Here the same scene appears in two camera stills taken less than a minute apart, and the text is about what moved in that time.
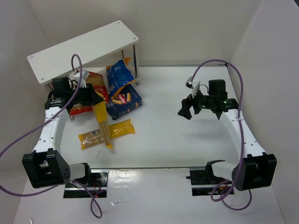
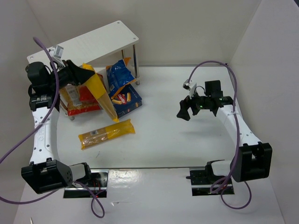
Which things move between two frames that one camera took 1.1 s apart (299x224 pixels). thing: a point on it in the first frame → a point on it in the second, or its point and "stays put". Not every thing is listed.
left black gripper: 86,95 → 70,73
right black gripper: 194,105 stays put
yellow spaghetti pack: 100,113 → 96,84
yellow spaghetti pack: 94,138 stays put
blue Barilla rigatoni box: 128,99 stays put
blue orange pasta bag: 119,76 stays put
